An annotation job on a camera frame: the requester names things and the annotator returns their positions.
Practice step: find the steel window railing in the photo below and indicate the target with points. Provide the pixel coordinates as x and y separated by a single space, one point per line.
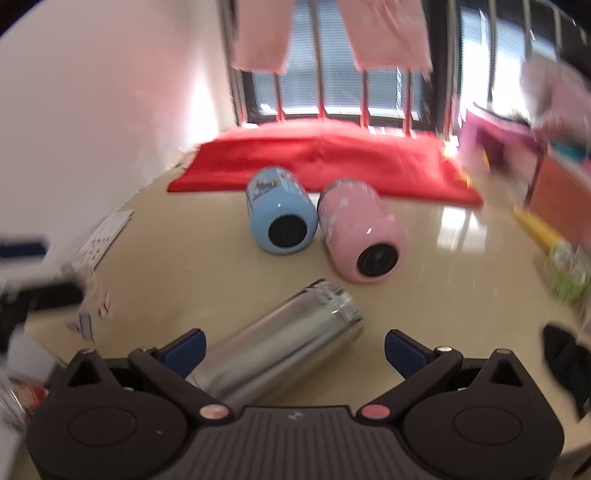
365 97

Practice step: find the red cloth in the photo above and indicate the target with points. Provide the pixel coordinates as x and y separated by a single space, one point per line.
320 152

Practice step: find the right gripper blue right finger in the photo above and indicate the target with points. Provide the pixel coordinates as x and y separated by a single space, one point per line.
406 355

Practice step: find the black window frame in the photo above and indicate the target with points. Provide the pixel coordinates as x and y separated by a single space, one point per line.
443 69

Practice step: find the green tape roll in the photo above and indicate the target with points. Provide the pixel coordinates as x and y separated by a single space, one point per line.
567 272

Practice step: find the pink trousers with dog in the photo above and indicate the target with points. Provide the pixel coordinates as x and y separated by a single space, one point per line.
375 34

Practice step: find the yellow tube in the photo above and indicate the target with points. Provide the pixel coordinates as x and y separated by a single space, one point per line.
545 235

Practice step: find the pink sticker sheet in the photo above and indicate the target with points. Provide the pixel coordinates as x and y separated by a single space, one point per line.
102 238

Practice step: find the small label card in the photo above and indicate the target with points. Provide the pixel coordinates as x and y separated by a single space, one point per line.
93 318

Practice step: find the blue thermos cup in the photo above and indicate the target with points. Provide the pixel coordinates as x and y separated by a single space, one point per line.
282 218

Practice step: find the stainless steel cup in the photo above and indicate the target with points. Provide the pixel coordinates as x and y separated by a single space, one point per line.
276 351

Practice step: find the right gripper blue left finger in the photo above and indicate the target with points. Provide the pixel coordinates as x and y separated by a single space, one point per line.
185 353

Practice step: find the pink thermos cup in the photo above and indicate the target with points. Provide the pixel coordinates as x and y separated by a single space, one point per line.
364 239

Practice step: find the salmon pink box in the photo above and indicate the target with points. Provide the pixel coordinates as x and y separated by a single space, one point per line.
561 197

